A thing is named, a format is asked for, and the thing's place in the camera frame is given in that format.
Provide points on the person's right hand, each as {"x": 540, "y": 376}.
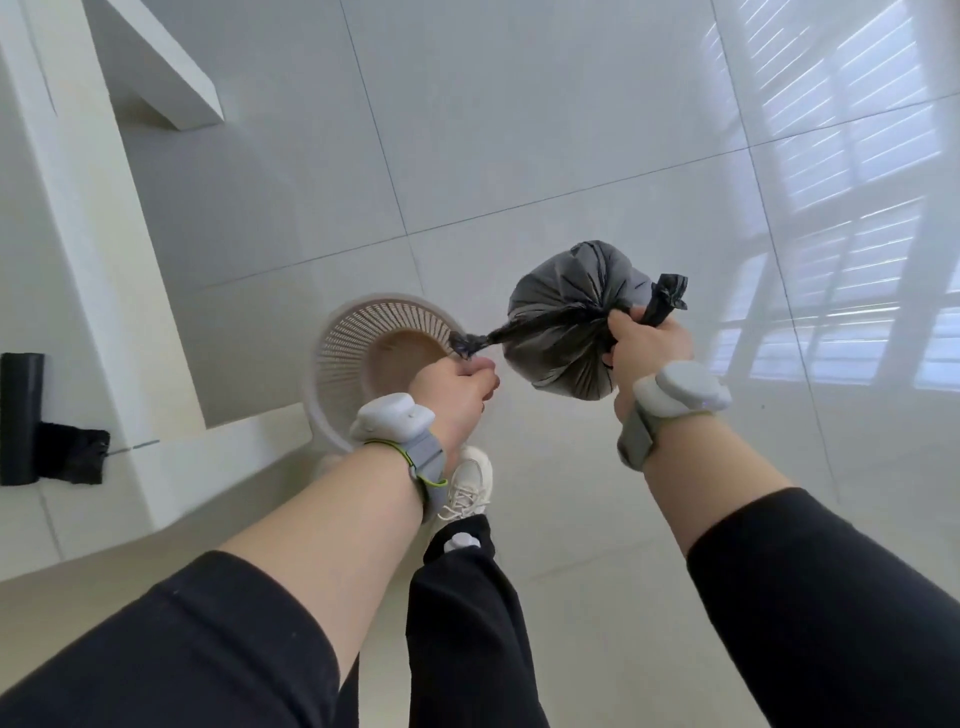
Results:
{"x": 646, "y": 349}

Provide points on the person's left hand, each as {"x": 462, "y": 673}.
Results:
{"x": 450, "y": 397}

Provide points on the person's left fingers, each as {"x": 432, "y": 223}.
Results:
{"x": 476, "y": 369}

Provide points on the person's right fingers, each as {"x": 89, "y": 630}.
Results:
{"x": 624, "y": 324}

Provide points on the black garbage bag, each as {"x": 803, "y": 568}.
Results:
{"x": 564, "y": 315}

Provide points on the person's left forearm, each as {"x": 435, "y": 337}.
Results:
{"x": 322, "y": 555}

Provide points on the person's right forearm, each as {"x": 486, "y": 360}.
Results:
{"x": 709, "y": 480}

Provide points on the white right wrist tracker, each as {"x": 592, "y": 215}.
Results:
{"x": 667, "y": 405}

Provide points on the white wrist tracker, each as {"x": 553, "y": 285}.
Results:
{"x": 667, "y": 405}
{"x": 401, "y": 439}

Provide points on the white left wrist tracker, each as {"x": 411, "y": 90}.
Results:
{"x": 401, "y": 439}

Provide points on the white mesh waste basket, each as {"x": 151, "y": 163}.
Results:
{"x": 375, "y": 352}

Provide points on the white sneaker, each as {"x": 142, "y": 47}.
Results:
{"x": 466, "y": 484}

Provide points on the person's black trouser leg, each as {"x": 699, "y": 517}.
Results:
{"x": 469, "y": 630}

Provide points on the roll of black garbage bags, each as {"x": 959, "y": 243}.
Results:
{"x": 37, "y": 431}

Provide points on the white table frame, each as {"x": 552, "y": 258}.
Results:
{"x": 112, "y": 300}

